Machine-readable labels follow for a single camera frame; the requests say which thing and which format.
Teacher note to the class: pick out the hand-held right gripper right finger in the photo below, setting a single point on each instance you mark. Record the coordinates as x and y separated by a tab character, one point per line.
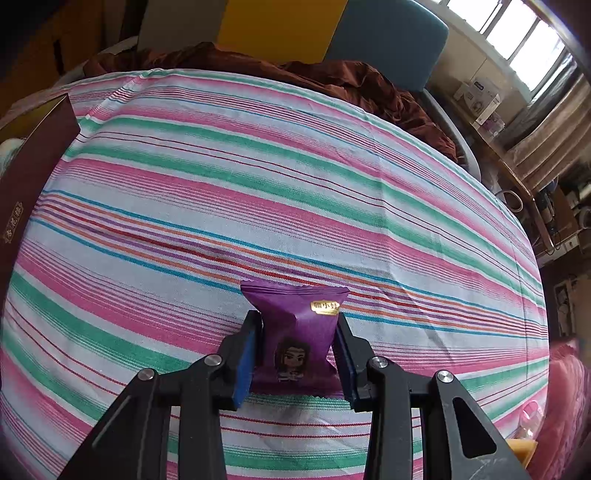
346	364

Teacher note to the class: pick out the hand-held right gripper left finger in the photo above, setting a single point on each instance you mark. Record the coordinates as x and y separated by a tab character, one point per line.
244	360

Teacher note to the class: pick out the purple snack packet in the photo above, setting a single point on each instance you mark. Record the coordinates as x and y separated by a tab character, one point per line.
295	332

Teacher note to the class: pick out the maroon gift box gold lining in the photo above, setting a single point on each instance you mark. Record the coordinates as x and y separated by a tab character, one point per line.
32	184

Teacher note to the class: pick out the striped bed sheet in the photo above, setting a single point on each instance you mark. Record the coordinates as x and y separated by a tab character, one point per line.
277	194

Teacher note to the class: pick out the yellow sponge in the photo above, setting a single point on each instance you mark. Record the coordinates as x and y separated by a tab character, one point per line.
521	452

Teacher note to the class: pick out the wooden desk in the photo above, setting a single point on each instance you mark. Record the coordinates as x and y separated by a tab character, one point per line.
521	180

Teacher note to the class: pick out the dark red blanket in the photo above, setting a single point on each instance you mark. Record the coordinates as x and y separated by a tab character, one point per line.
351	87

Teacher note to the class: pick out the small purple jar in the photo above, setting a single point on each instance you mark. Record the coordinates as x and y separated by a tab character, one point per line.
491	125

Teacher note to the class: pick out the white appliance box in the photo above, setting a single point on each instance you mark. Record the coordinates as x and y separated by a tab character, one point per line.
478	101

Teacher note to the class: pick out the patterned curtain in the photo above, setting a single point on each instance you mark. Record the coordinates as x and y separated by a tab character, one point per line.
549	134

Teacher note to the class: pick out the grey yellow blue sofa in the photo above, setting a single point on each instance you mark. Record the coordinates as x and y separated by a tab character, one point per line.
383	37

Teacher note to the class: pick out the wooden wardrobe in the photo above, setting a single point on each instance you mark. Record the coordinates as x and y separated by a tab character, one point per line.
55	41

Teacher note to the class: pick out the barred window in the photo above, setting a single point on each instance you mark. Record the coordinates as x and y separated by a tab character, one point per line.
512	32

